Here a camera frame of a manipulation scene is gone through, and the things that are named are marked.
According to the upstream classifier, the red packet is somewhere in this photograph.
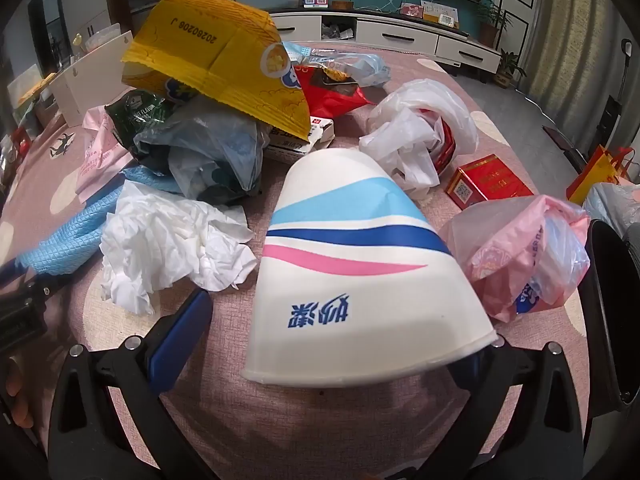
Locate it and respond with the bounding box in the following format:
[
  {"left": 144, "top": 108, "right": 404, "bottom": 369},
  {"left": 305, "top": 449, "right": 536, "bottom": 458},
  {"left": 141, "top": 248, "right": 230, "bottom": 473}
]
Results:
[{"left": 420, "top": 109, "right": 458, "bottom": 177}]

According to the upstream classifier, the beige curtain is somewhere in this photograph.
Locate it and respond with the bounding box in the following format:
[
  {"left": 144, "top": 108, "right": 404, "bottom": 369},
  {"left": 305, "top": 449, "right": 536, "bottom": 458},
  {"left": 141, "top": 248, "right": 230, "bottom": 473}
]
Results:
[{"left": 520, "top": 0, "right": 640, "bottom": 126}]

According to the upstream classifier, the crumpled white tissue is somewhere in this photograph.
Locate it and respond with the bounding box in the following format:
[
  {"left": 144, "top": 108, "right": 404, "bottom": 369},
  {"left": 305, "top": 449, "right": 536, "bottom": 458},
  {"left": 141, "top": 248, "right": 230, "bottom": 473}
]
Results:
[{"left": 99, "top": 180, "right": 258, "bottom": 316}]

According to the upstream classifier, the yellow snack bag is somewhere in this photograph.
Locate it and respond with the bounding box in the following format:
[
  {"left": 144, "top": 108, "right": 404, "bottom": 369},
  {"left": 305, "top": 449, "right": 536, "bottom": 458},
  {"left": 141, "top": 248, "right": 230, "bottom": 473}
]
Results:
[{"left": 121, "top": 0, "right": 313, "bottom": 142}]

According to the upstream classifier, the small potted plant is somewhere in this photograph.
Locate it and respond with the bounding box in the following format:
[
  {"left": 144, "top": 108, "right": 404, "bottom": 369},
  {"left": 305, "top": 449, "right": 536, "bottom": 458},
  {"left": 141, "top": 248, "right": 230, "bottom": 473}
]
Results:
[{"left": 495, "top": 50, "right": 527, "bottom": 89}]

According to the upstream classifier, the white television cabinet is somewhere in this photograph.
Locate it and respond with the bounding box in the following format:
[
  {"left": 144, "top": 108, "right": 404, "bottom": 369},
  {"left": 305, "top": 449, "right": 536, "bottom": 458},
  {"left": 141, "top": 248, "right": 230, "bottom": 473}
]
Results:
[{"left": 270, "top": 7, "right": 503, "bottom": 73}]

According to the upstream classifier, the black stick vacuum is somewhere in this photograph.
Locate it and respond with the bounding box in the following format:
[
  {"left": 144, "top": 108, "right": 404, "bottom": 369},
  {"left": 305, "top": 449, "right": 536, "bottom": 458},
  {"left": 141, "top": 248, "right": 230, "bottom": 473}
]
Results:
[{"left": 597, "top": 39, "right": 632, "bottom": 156}]

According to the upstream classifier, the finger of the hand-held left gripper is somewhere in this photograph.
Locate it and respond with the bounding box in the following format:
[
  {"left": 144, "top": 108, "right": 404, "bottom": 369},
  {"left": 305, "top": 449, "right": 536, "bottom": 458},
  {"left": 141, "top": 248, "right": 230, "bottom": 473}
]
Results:
[{"left": 0, "top": 259, "right": 55, "bottom": 312}]

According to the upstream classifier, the striped white paper cup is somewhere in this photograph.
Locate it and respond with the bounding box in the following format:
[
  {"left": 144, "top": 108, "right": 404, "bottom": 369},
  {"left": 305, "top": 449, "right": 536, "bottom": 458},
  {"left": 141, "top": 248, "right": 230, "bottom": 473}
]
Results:
[{"left": 240, "top": 149, "right": 500, "bottom": 391}]

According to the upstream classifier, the black trash bin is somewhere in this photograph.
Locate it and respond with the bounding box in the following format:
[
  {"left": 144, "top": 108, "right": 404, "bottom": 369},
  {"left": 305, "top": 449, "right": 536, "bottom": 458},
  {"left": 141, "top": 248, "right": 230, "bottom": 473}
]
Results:
[{"left": 575, "top": 218, "right": 640, "bottom": 421}]

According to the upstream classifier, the tall potted plant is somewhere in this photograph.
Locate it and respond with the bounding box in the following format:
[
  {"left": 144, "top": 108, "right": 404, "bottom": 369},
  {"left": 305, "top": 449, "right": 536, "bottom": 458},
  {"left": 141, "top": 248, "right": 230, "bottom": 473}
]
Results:
[{"left": 475, "top": 0, "right": 513, "bottom": 48}]

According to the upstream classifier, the pale blue plastic bag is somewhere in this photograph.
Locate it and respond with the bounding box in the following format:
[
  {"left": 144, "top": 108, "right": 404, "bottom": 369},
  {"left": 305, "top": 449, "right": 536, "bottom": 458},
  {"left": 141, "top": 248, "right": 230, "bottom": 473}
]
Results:
[{"left": 345, "top": 52, "right": 392, "bottom": 88}]

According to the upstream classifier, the white cardboard box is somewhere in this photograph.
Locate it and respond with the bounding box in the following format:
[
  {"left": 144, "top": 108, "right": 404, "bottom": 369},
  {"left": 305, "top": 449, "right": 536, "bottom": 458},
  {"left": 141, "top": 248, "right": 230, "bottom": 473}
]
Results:
[{"left": 50, "top": 30, "right": 136, "bottom": 128}]

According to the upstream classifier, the translucent bluish plastic bag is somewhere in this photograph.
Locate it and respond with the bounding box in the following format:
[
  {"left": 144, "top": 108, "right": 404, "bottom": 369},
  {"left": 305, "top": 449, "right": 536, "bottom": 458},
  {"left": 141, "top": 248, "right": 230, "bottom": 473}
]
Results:
[{"left": 132, "top": 95, "right": 271, "bottom": 206}]

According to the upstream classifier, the white plastic bag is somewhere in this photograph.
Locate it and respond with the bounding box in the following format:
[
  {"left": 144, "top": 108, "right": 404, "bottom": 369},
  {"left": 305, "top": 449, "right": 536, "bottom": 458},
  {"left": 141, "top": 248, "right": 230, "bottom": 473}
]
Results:
[{"left": 359, "top": 79, "right": 480, "bottom": 201}]

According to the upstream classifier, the pink spotted tablecloth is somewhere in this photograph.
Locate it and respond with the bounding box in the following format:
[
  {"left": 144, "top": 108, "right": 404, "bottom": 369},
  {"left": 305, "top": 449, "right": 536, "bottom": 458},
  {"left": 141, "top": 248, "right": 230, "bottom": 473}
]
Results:
[{"left": 0, "top": 40, "right": 592, "bottom": 480}]

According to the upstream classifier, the yellow shopping bag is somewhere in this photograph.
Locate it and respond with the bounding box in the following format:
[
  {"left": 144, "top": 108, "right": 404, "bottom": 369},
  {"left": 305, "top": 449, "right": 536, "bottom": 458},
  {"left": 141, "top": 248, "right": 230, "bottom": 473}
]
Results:
[{"left": 566, "top": 145, "right": 636, "bottom": 206}]

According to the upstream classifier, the red snack bag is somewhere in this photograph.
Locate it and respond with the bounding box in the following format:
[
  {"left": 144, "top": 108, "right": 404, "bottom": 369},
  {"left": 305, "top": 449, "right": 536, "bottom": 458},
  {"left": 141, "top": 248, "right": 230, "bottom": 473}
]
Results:
[{"left": 300, "top": 62, "right": 376, "bottom": 120}]

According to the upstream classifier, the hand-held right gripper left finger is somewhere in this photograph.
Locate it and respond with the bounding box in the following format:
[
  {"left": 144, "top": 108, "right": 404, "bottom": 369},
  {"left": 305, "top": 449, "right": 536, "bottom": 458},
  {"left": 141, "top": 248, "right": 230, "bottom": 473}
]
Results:
[{"left": 47, "top": 287, "right": 216, "bottom": 480}]

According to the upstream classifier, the white desk calendar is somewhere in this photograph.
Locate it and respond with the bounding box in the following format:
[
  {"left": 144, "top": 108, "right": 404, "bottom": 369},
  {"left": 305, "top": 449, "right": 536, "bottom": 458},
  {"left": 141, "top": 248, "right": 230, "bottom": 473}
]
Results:
[{"left": 420, "top": 0, "right": 458, "bottom": 23}]

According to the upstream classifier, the pink plastic bag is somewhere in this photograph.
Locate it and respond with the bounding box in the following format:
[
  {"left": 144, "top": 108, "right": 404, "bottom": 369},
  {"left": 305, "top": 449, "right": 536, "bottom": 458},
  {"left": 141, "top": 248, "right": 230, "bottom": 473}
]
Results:
[{"left": 440, "top": 195, "right": 592, "bottom": 325}]

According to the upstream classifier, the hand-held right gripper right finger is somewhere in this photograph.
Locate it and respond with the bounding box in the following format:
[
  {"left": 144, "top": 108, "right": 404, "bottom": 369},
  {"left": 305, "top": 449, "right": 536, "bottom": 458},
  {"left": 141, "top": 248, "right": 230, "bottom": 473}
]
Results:
[{"left": 447, "top": 336, "right": 601, "bottom": 480}]

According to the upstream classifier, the small white carton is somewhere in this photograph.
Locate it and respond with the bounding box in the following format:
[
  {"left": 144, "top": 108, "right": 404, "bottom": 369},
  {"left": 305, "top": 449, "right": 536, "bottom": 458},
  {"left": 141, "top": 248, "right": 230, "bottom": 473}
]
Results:
[{"left": 262, "top": 116, "right": 336, "bottom": 157}]

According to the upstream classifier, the red cigarette box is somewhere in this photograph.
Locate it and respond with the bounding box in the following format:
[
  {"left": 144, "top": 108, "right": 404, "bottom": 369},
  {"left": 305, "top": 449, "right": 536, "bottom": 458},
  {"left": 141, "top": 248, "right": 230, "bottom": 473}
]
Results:
[{"left": 445, "top": 154, "right": 535, "bottom": 210}]

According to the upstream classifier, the pink printed packet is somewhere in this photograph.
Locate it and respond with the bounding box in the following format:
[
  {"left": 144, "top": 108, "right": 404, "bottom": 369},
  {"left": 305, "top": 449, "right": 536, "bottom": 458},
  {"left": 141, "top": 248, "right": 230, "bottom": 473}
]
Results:
[{"left": 75, "top": 110, "right": 136, "bottom": 196}]

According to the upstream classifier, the person's left hand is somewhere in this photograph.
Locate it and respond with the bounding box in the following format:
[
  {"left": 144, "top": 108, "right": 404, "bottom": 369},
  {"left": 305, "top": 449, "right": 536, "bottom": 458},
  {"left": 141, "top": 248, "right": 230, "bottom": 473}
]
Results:
[{"left": 0, "top": 354, "right": 40, "bottom": 428}]

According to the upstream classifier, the green wafer packet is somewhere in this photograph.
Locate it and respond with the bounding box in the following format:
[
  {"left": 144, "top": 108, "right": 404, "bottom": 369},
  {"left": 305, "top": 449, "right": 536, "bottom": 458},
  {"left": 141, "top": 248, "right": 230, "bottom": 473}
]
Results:
[{"left": 104, "top": 89, "right": 173, "bottom": 161}]

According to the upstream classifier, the blue textured cloth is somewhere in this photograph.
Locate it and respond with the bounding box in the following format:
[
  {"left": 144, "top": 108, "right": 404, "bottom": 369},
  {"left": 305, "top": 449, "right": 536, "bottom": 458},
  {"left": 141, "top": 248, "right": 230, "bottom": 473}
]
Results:
[{"left": 15, "top": 165, "right": 176, "bottom": 277}]

